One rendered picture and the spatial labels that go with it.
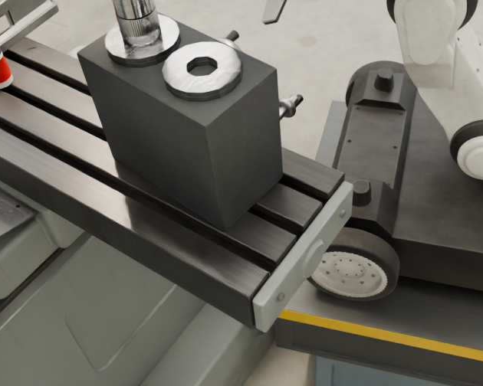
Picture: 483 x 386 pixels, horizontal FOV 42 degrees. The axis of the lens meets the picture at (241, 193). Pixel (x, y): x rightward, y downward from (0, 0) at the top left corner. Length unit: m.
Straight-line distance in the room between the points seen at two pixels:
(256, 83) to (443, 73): 0.54
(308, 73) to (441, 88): 1.35
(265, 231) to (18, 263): 0.43
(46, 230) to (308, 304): 0.60
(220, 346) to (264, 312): 0.82
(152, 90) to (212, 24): 2.14
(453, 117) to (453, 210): 0.20
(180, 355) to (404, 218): 0.64
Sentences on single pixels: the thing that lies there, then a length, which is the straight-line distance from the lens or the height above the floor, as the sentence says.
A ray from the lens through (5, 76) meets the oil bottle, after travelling 1.10.
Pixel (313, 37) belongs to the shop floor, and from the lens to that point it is 2.72.
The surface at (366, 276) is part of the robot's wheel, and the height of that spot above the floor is 0.48.
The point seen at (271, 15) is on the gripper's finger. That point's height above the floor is 1.16.
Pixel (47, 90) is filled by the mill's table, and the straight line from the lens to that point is 1.07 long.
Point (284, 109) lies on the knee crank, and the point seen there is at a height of 0.55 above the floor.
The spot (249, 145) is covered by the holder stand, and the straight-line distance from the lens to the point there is 0.74.
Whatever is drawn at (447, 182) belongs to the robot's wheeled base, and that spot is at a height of 0.57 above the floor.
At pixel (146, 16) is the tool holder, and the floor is 1.20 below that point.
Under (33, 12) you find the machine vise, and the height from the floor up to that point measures 0.98.
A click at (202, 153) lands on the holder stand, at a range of 0.70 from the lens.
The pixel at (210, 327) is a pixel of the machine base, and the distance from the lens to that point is 1.60.
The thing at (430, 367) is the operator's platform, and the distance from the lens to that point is 1.49.
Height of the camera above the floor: 1.59
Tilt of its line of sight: 49 degrees down
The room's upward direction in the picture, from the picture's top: 8 degrees counter-clockwise
